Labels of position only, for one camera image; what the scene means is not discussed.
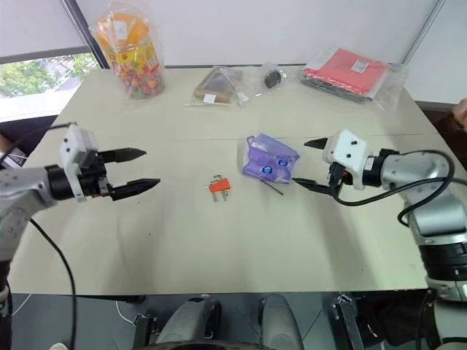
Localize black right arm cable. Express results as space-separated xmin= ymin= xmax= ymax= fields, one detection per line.
xmin=330 ymin=149 xmax=455 ymax=228

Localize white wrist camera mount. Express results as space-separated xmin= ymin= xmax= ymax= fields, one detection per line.
xmin=322 ymin=128 xmax=368 ymax=191
xmin=60 ymin=122 xmax=100 ymax=203

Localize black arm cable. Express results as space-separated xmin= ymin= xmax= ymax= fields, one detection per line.
xmin=330 ymin=149 xmax=455 ymax=228
xmin=0 ymin=122 xmax=78 ymax=350

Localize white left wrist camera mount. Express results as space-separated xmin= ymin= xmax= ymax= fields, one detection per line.
xmin=60 ymin=122 xmax=100 ymax=203

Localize red cloths in clear bag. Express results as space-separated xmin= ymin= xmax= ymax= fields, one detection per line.
xmin=301 ymin=46 xmax=409 ymax=116

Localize bystander bare hand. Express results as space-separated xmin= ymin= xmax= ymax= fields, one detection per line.
xmin=452 ymin=97 xmax=467 ymax=129

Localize dark window frame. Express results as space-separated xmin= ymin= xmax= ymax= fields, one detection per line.
xmin=0 ymin=0 xmax=110 ymax=70

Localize black metal bracket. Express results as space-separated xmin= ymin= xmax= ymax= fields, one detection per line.
xmin=326 ymin=292 xmax=366 ymax=350

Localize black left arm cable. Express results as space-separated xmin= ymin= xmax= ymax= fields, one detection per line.
xmin=0 ymin=122 xmax=78 ymax=350

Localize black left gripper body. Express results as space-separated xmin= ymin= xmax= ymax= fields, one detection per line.
xmin=78 ymin=148 xmax=115 ymax=201

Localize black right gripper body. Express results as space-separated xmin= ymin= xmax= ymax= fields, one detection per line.
xmin=327 ymin=162 xmax=354 ymax=196

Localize colourful candy bag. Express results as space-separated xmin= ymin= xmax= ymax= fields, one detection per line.
xmin=94 ymin=1 xmax=167 ymax=101

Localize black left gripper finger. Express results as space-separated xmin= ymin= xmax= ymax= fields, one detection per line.
xmin=109 ymin=178 xmax=162 ymax=202
xmin=99 ymin=147 xmax=148 ymax=163

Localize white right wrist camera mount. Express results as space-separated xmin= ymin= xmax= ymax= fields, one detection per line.
xmin=322 ymin=128 xmax=368 ymax=191

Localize brown item in clear bag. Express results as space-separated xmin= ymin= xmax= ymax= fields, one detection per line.
xmin=183 ymin=65 xmax=253 ymax=108

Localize orange plastic block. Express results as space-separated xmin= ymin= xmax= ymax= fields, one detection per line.
xmin=207 ymin=177 xmax=234 ymax=193

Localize aluminium frame pole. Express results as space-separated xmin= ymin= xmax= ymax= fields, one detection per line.
xmin=402 ymin=0 xmax=449 ymax=63

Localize grey rounded shape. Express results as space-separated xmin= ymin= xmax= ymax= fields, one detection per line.
xmin=258 ymin=293 xmax=306 ymax=350
xmin=155 ymin=295 xmax=223 ymax=350

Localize purple plastic bag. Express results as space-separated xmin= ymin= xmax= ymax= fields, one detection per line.
xmin=236 ymin=133 xmax=301 ymax=185

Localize black round item in bag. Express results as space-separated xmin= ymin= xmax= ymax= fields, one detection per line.
xmin=253 ymin=61 xmax=288 ymax=98

